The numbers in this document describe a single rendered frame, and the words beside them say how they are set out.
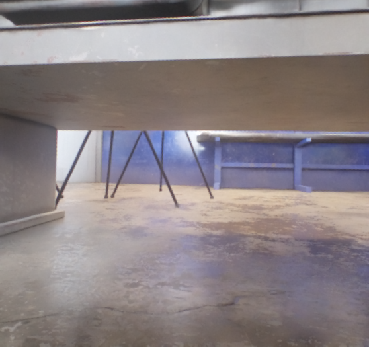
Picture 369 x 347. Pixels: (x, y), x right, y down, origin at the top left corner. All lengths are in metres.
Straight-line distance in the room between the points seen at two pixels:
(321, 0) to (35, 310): 0.78
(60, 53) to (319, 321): 0.59
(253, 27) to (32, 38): 0.37
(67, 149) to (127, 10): 3.92
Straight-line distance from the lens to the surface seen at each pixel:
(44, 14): 0.63
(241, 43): 0.48
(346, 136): 3.63
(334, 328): 0.53
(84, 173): 4.28
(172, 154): 3.90
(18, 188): 1.17
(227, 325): 0.48
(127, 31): 0.51
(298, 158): 3.82
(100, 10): 0.58
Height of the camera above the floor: 0.23
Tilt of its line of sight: 1 degrees up
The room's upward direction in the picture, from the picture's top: 1 degrees clockwise
